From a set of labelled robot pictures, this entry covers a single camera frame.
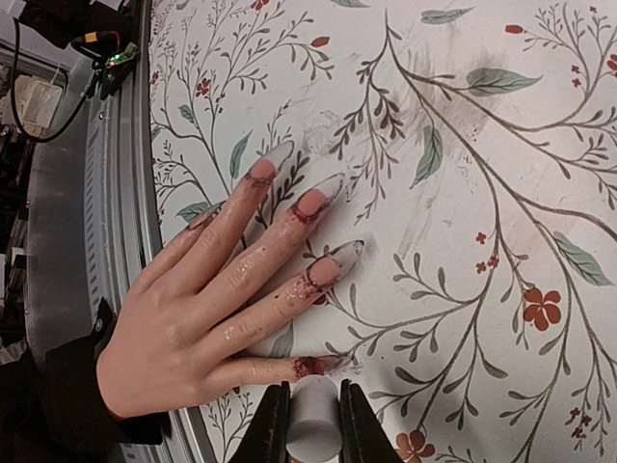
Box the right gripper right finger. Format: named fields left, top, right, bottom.
left=338, top=379, right=402, bottom=463

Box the person's hand with painted nails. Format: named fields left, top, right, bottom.
left=96, top=143, right=363, bottom=420

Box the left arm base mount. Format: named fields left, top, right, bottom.
left=69, top=31, right=140, bottom=100

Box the black sleeved forearm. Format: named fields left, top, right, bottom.
left=1, top=299, right=166, bottom=462

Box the front aluminium rail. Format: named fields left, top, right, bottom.
left=23, top=0, right=218, bottom=463

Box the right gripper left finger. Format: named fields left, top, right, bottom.
left=229, top=381, right=290, bottom=463

